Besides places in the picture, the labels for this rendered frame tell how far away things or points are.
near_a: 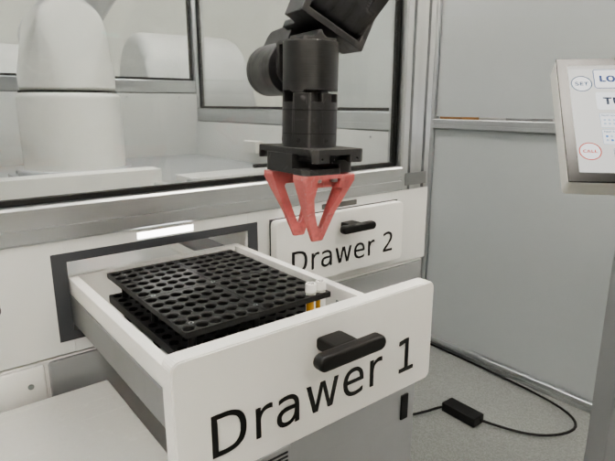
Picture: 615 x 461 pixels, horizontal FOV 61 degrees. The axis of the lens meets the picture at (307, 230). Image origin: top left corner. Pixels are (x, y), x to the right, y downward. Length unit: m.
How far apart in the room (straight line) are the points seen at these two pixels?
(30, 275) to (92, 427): 0.19
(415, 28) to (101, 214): 0.64
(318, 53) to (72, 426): 0.48
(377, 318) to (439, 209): 1.91
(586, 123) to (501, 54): 1.07
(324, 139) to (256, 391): 0.25
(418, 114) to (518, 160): 1.18
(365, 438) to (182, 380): 0.79
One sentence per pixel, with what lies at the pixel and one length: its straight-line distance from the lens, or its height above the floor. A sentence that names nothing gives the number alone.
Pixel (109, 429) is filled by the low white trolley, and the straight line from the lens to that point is 0.64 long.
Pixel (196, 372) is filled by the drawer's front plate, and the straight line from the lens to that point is 0.40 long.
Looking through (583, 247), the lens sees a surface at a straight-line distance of 2.10.
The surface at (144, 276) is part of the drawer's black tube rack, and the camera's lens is 0.67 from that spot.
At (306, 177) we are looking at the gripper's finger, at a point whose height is 1.04.
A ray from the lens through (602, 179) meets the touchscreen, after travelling 1.13.
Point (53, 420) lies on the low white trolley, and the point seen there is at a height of 0.76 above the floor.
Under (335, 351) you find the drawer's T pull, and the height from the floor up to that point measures 0.91.
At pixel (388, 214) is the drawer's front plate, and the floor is 0.91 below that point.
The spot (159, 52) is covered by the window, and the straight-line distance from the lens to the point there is 0.74.
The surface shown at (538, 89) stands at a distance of 2.14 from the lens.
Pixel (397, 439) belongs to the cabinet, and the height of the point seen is 0.39.
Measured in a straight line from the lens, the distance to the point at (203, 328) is 0.51.
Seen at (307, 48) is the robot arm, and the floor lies 1.16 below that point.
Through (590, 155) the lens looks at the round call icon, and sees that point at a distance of 1.15.
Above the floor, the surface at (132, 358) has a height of 0.87.
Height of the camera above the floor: 1.11
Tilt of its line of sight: 14 degrees down
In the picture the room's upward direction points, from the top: straight up
